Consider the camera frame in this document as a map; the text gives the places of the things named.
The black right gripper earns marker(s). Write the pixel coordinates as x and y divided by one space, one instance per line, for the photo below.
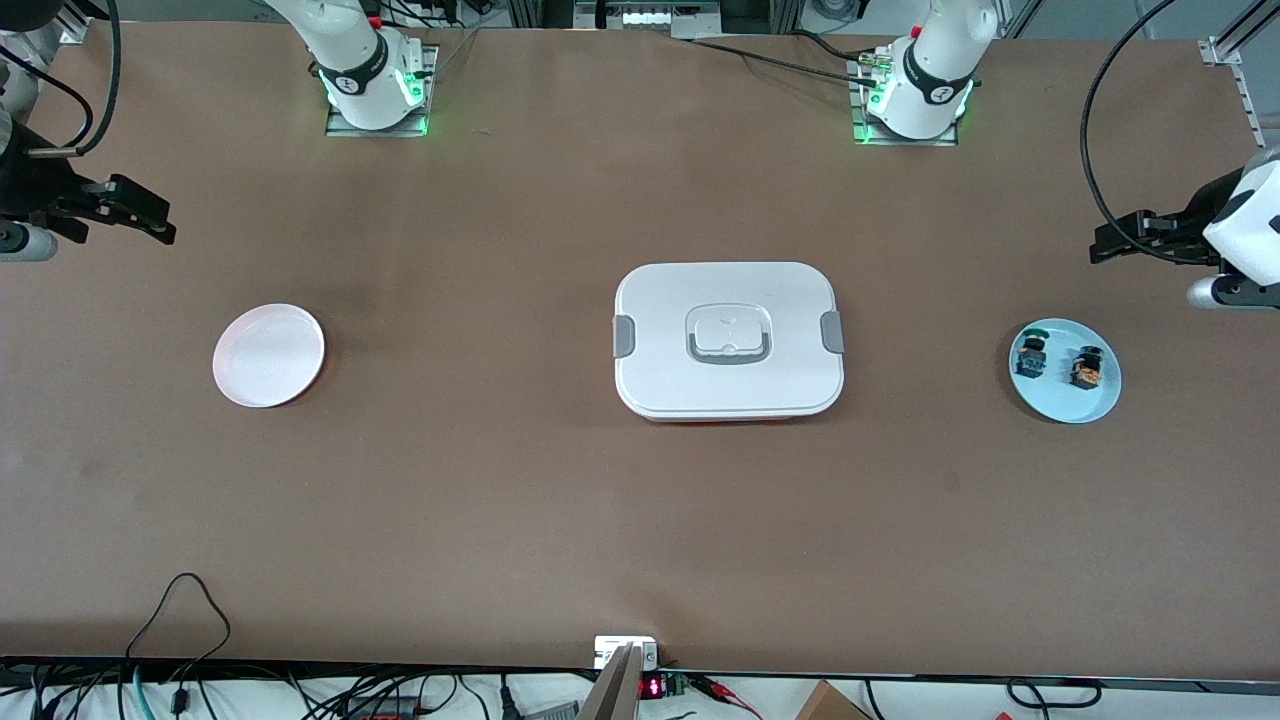
28 181

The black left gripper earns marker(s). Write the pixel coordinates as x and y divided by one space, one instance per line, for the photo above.
1196 216

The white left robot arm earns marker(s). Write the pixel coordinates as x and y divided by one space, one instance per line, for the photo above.
935 70

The aluminium corner profile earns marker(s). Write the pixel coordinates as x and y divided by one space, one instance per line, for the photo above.
1241 100

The light blue round plate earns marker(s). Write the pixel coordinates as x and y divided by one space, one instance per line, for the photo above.
1065 400

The pale pink round plate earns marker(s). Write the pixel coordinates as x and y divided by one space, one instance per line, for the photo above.
268 355

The white lidded lunch box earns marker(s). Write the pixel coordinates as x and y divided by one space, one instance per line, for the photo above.
728 300

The white socket strip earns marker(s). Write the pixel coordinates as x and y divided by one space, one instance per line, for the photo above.
660 17

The brown cardboard box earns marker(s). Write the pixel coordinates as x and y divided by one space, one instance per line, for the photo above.
830 705

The red digit display module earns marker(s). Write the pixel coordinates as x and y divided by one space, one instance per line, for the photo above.
652 687

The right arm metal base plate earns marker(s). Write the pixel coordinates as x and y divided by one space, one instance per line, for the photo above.
345 129

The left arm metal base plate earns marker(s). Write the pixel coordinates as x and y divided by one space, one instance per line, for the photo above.
870 139

